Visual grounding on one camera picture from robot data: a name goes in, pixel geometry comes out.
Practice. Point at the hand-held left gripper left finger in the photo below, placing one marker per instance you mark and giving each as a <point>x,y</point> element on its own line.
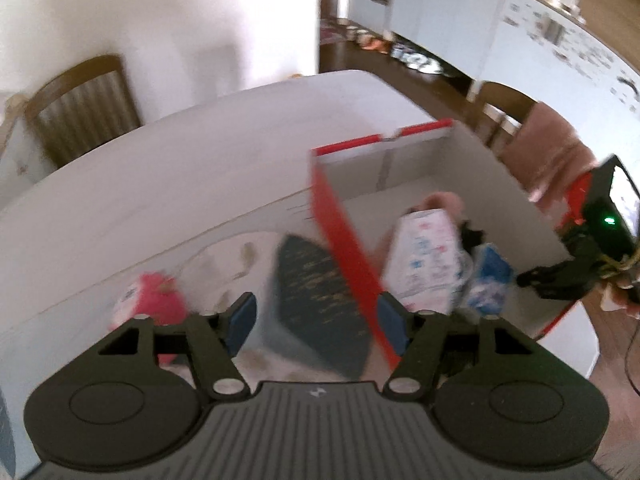
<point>240,322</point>

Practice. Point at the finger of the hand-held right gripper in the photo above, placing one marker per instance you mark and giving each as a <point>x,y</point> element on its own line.
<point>555,280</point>

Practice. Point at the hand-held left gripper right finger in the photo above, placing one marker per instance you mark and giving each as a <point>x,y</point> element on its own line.
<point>392,322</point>

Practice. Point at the blue white tissue packet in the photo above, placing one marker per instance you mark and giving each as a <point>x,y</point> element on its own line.
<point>487,280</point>

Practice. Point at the printed white tissue packet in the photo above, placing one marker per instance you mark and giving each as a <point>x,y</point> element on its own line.
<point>425,255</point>

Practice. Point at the pink plush toy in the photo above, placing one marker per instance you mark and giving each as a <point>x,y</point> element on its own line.
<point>160,300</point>

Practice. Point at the pink fleece cloth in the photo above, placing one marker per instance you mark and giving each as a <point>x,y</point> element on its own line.
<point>545,155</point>

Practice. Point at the pink soft item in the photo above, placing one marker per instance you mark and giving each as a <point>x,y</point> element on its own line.
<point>442,202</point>

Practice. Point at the red cardboard box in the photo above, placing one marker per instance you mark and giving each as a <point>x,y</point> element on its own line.
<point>440,160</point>

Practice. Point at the person's right hand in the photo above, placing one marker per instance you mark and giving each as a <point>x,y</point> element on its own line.
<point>627,297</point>

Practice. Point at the red cloth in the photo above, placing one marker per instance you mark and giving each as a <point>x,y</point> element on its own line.
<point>575,200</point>

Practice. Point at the wooden chair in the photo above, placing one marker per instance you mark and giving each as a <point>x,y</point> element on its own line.
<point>500,95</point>
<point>75,110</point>

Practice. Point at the row of shoes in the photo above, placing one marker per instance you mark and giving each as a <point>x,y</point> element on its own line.
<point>415,60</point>

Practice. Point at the white cabinet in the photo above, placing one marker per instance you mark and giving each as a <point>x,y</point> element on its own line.
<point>440,15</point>

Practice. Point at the pink floor rug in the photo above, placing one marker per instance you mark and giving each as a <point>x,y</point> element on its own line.
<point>332,32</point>

